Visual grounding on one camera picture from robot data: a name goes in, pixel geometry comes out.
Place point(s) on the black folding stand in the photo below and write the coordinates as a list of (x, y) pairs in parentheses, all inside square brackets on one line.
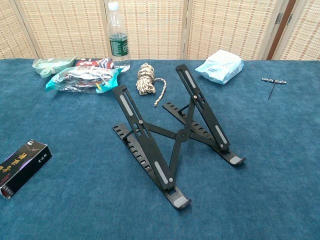
[(185, 136)]

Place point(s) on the light blue wet wipes pack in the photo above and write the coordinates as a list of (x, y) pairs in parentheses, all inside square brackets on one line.
[(220, 67)]

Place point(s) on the clear water bottle green label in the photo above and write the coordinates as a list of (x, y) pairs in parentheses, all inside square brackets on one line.
[(118, 45)]

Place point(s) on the red and black snack packet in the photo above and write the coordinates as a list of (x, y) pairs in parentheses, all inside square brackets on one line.
[(96, 62)]

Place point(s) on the teal snack bag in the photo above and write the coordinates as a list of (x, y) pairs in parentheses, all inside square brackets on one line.
[(80, 80)]

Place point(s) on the blue table cloth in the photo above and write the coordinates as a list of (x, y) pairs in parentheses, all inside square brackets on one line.
[(250, 150)]

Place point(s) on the pale green plastic dustpan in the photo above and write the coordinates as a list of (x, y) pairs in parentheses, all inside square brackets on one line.
[(45, 66)]

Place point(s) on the bamboo folding screen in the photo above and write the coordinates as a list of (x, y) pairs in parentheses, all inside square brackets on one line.
[(62, 25)]

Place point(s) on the black box with gold characters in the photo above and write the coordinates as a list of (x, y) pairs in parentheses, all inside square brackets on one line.
[(22, 162)]

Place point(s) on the metal screen hinge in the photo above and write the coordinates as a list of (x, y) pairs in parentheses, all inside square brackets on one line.
[(290, 19), (278, 18)]

